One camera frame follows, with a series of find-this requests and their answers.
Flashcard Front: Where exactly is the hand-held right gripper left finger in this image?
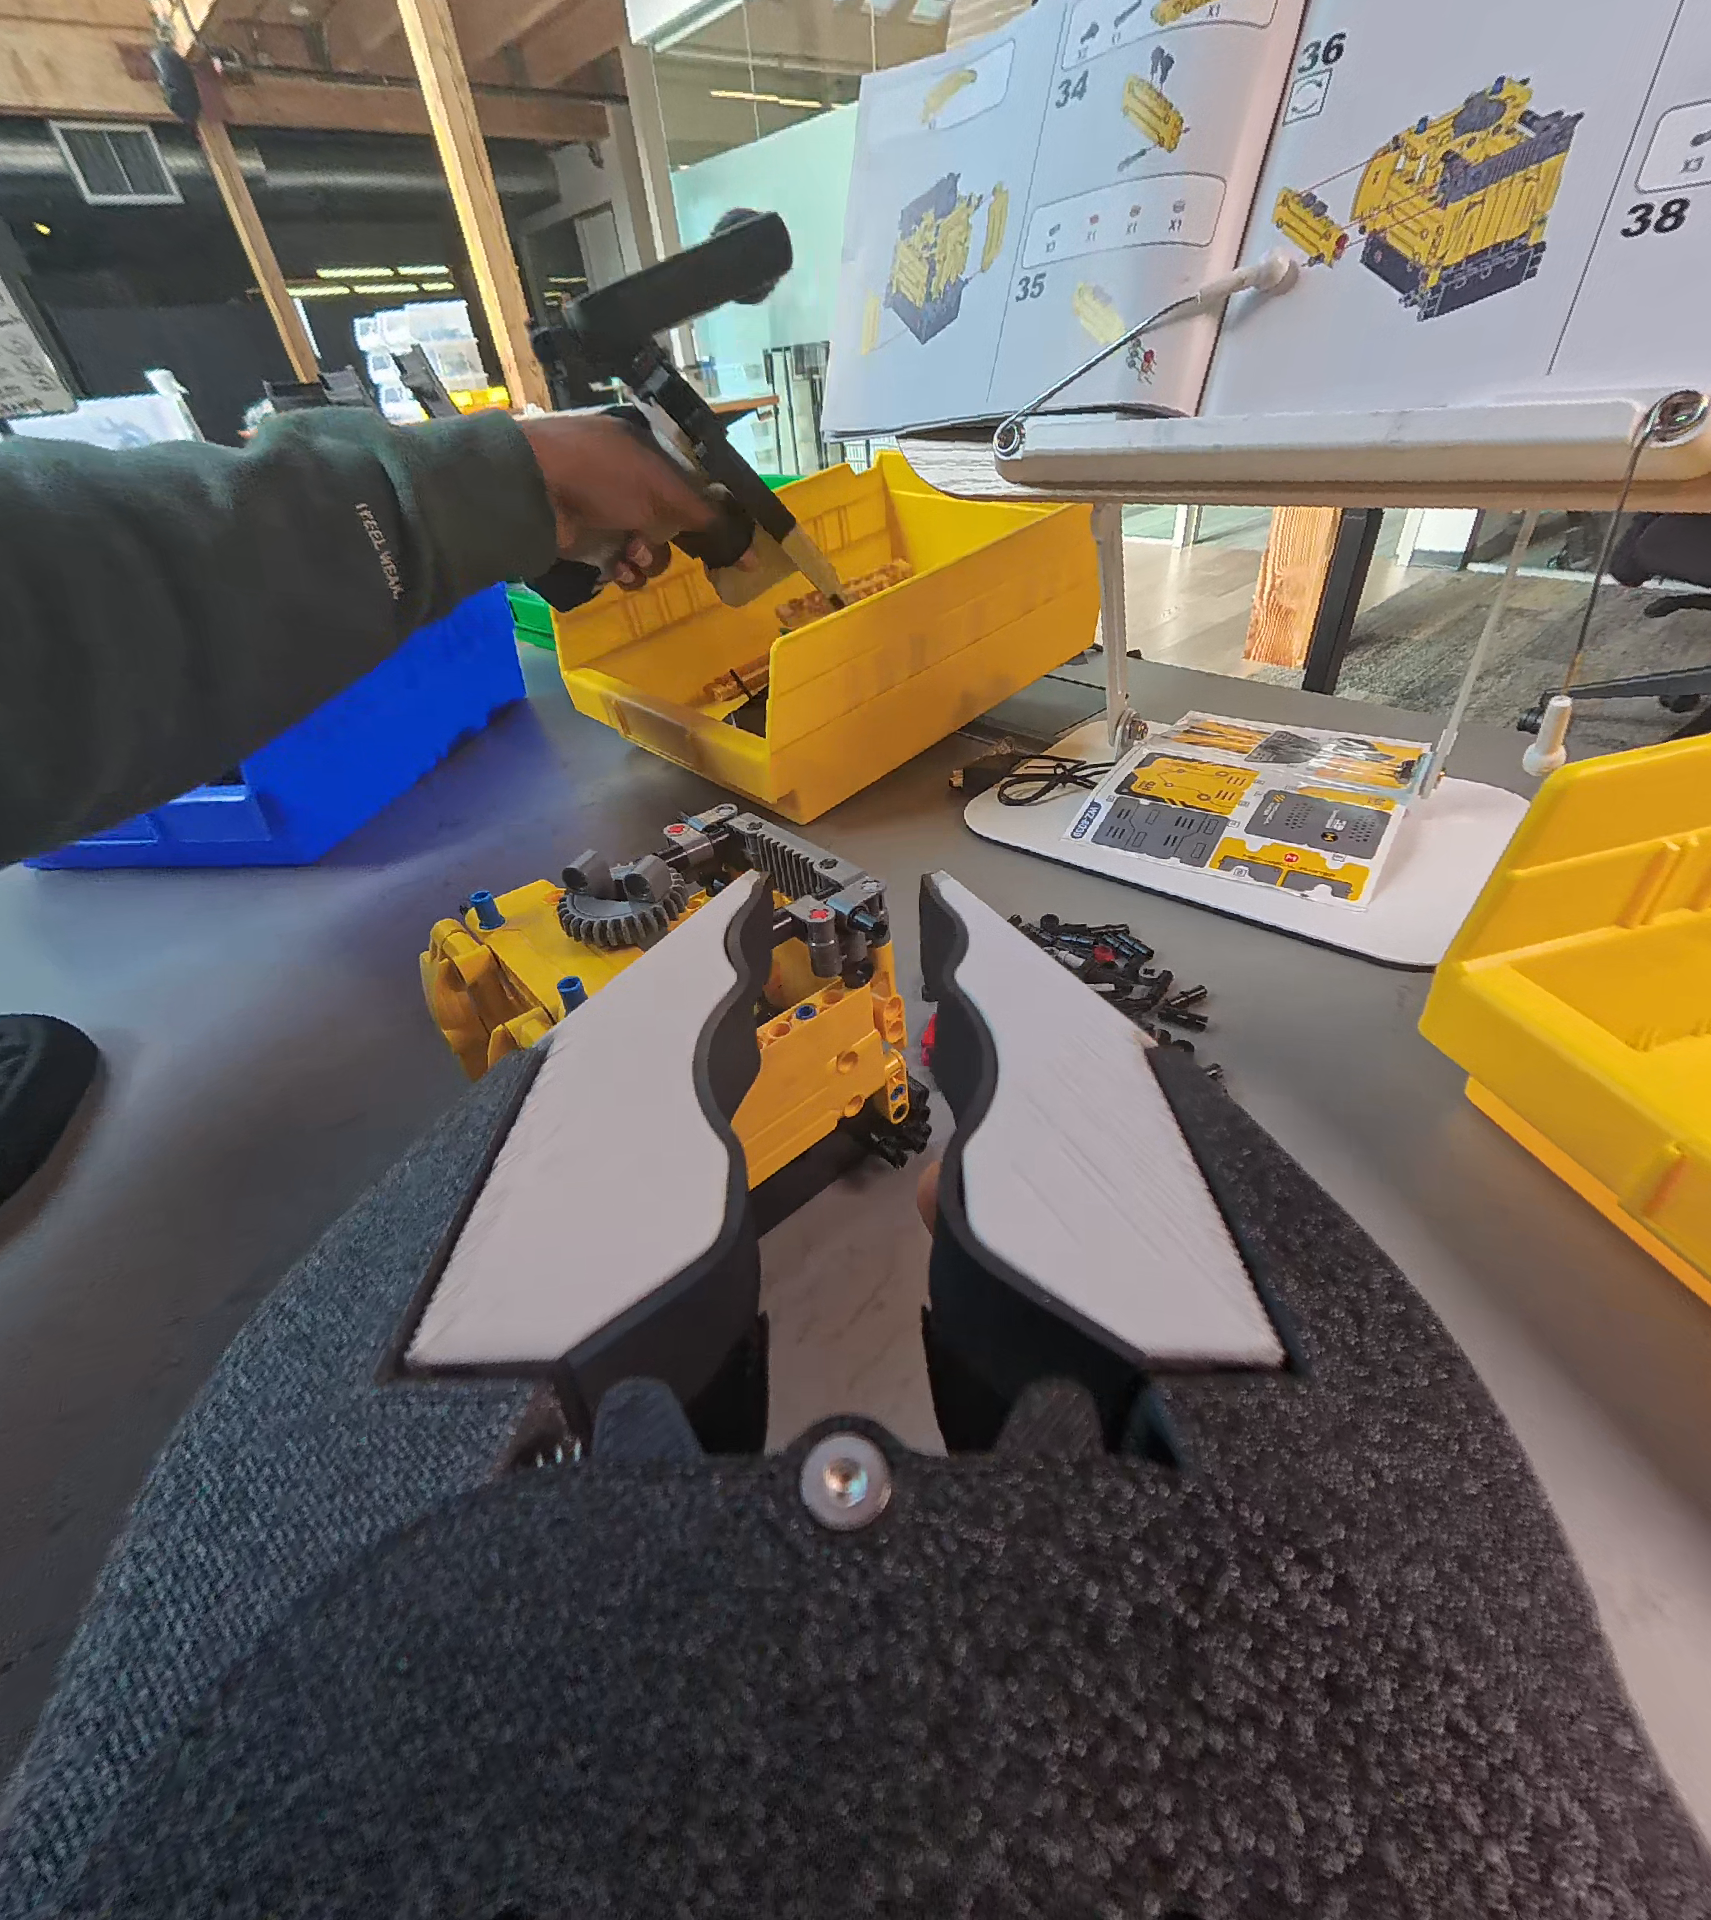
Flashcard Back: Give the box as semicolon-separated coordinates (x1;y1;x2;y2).
406;870;782;1459

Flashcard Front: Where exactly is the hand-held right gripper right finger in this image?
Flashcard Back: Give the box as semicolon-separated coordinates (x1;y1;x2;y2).
918;873;1292;1454

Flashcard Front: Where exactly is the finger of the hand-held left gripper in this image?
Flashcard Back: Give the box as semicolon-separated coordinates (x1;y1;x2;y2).
772;521;852;617

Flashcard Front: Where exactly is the yellow bin with large parts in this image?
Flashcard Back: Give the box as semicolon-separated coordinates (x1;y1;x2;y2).
550;450;1106;830

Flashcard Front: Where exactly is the yellow lego robot model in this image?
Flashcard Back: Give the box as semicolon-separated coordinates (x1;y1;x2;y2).
418;806;936;1202

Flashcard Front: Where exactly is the instruction booklet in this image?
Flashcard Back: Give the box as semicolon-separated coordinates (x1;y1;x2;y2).
822;0;1711;441

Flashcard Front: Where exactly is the pile of lego pins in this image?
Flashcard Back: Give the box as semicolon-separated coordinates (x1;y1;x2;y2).
920;904;1230;1087

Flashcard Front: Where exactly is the person's left hand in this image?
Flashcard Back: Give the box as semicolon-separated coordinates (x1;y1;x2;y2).
514;409;764;594

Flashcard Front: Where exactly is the yellow sticker sheet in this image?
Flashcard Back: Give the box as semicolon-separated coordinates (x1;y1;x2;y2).
1062;708;1438;912

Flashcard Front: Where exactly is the blue plastic bin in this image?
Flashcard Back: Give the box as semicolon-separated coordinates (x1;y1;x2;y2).
26;583;532;877

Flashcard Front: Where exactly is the yellow bin with small parts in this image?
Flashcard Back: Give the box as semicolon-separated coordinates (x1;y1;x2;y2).
1414;708;1711;1394

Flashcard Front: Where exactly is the white drawing sheet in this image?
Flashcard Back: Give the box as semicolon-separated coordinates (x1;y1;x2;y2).
8;372;208;453

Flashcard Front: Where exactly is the black office chair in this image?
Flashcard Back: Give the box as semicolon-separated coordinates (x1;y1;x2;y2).
1515;510;1711;740

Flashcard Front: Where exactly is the black cable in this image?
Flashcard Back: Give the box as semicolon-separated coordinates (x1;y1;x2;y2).
948;752;1116;816

